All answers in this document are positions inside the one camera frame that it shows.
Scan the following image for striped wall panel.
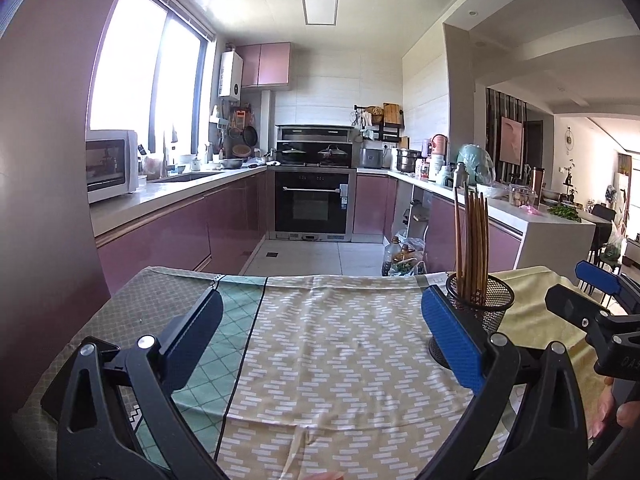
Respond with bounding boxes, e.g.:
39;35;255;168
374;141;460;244
486;87;528;181

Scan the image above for patchwork printed tablecloth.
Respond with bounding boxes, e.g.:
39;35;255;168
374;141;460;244
15;266;606;480

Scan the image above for white wall water heater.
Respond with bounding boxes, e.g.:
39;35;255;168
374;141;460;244
218;51;244;98

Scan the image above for green leafy vegetables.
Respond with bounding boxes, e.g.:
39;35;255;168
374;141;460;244
547;203;582;223

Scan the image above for steel stove with oven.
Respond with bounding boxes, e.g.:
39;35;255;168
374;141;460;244
267;124;358;243

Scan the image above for white microwave oven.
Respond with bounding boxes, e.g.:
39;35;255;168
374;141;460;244
85;129;140;204

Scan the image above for black wall rack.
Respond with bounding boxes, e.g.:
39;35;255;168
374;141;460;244
354;104;405;143

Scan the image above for clear plastic container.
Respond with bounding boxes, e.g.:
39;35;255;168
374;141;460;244
509;184;538;207

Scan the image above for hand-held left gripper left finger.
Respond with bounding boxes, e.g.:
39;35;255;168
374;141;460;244
40;287;224;480

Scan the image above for person's right hand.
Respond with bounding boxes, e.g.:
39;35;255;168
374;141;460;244
587;375;640;441

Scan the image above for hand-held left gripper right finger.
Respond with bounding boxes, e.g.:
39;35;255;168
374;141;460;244
420;285;590;480

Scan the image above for bunch of wooden chopsticks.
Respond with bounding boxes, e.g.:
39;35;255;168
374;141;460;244
452;182;491;306

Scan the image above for clear plastic grocery bag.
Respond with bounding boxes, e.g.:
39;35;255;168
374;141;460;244
382;230;427;277

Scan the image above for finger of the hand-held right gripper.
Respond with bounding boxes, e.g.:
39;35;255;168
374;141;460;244
544;284;640;347
574;260;640;311

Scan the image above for pale green plastic bag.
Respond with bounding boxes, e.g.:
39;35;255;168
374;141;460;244
457;144;496;186

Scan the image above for pink kitchen counter cabinets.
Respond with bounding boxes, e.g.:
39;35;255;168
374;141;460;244
352;167;597;281
90;165;275;288

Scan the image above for steel kitchen faucet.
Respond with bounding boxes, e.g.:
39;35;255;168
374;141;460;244
160;130;173;178

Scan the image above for ceiling light panel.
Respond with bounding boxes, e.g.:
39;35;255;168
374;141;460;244
301;0;339;26

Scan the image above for grey refrigerator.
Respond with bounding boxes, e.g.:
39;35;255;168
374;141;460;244
0;0;136;406

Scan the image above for black mesh utensil holder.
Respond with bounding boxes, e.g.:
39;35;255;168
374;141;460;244
429;271;515;368

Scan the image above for dark door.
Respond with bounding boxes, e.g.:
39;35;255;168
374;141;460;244
525;120;543;171

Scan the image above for framed wall picture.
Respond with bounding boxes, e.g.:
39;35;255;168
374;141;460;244
501;116;525;166

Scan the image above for kitchen window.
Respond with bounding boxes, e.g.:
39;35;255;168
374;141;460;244
87;0;217;136

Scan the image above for steel steamer pot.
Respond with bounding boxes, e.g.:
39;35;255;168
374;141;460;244
395;148;422;173

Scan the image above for pink wall cabinet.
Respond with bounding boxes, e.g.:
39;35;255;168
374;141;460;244
235;42;292;89

